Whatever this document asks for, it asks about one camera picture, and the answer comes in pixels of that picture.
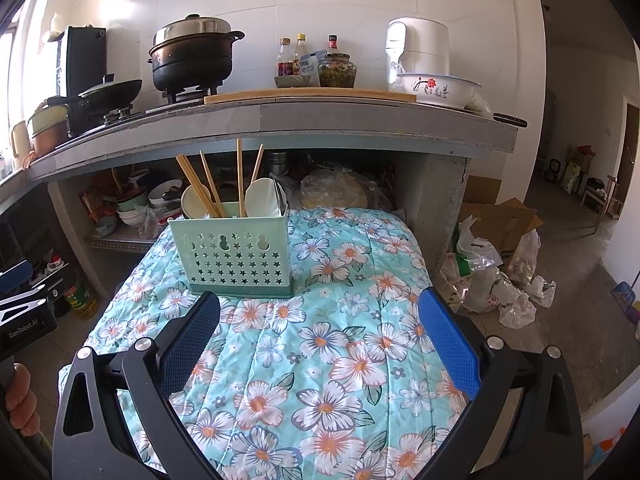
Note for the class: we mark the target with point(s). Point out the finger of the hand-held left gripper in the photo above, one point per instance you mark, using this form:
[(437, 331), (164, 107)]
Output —
[(45, 292), (15, 274)]

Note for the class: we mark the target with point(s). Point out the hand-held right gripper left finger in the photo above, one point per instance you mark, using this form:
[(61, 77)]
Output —
[(187, 340)]

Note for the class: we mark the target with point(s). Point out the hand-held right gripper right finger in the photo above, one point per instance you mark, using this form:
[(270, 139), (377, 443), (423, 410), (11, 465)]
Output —
[(450, 340)]

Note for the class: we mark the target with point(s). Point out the green star-pattern utensil holder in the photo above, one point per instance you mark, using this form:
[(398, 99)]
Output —
[(230, 255)]

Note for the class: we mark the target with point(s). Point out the cream plastic ladle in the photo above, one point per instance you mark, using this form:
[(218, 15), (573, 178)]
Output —
[(192, 205)]

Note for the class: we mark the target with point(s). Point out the white shell-shaped rice paddle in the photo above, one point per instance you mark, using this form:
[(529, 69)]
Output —
[(260, 197)]

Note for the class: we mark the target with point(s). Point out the bundle of wooden chopsticks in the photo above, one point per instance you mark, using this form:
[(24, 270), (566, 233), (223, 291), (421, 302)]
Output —
[(240, 180)]

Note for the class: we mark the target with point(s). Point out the person's left hand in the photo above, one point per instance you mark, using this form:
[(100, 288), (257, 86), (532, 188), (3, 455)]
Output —
[(22, 400)]

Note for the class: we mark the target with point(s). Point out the yellow cooking oil bottle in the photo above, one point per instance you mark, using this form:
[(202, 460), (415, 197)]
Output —
[(79, 297)]

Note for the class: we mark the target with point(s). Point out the clear red-print plastic bag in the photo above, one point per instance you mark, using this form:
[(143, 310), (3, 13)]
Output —
[(492, 290)]

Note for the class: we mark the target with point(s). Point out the metal shelf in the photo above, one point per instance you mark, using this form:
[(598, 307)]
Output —
[(110, 241)]

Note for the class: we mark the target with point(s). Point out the white green plastic bag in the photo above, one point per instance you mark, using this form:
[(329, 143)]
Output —
[(465, 255)]

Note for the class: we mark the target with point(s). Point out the small white plastic bag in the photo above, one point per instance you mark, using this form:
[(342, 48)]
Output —
[(542, 290)]

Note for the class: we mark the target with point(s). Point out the small clear plastic bag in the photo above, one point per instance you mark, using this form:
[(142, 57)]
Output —
[(149, 225)]

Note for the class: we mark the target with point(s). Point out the floral turquoise blanket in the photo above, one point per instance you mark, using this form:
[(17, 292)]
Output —
[(310, 320)]

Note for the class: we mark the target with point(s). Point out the cream mug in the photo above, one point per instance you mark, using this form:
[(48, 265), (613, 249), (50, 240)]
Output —
[(19, 145)]

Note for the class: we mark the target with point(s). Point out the cardboard box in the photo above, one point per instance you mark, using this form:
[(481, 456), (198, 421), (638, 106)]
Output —
[(505, 220)]

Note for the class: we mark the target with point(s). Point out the cream and copper pot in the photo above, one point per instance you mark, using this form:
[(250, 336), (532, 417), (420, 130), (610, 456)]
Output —
[(47, 132)]

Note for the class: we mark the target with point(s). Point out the pile of bowls and dishes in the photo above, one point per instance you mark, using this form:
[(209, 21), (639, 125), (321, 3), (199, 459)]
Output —
[(160, 192)]

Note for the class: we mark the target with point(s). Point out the yellowish clear plastic bag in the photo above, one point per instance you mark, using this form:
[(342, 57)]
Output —
[(335, 187)]

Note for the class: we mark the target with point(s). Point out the stacked metal pot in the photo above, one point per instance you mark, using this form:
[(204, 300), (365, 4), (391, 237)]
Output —
[(278, 161)]

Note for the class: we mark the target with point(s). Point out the black frying pan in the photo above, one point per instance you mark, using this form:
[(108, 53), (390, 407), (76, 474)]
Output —
[(110, 94)]

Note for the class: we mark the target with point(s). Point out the wooden stool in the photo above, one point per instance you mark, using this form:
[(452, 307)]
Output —
[(600, 195)]

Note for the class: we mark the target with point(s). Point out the gas stove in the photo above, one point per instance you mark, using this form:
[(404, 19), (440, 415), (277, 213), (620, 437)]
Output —
[(150, 110)]

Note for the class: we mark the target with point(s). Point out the black appliance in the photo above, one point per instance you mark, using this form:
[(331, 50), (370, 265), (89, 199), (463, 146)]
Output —
[(85, 60)]

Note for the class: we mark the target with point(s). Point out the white floral enamel bowl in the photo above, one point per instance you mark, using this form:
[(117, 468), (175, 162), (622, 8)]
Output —
[(440, 90)]

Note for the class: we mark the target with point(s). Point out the wooden door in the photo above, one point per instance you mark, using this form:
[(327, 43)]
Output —
[(631, 150)]

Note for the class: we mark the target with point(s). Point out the black pot with metal lid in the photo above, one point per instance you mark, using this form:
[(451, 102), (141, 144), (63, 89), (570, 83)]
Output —
[(192, 67)]

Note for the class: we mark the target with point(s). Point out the wooden cutting board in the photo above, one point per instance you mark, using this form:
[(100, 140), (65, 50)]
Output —
[(310, 96)]

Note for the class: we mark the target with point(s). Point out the small grey dish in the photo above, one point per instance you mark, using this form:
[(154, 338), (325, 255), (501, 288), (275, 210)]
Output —
[(290, 81)]

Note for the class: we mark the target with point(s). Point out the glass pickle jar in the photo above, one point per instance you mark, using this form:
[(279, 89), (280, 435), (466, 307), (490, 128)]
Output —
[(337, 72)]

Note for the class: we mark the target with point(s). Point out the dark sauce bottle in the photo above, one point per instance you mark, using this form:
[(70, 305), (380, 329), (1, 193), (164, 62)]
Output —
[(285, 65)]

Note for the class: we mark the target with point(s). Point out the white kitchen appliance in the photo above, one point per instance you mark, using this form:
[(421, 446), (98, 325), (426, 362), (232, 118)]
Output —
[(417, 45)]

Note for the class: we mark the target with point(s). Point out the blue white packet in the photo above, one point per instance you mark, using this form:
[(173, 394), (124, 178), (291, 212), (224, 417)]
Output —
[(312, 65)]

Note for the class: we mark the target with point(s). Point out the yellow-cap bottle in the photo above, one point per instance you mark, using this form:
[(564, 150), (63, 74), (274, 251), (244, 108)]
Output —
[(299, 55)]

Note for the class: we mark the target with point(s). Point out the red-cap bottle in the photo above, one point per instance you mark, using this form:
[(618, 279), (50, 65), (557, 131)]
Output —
[(333, 45)]

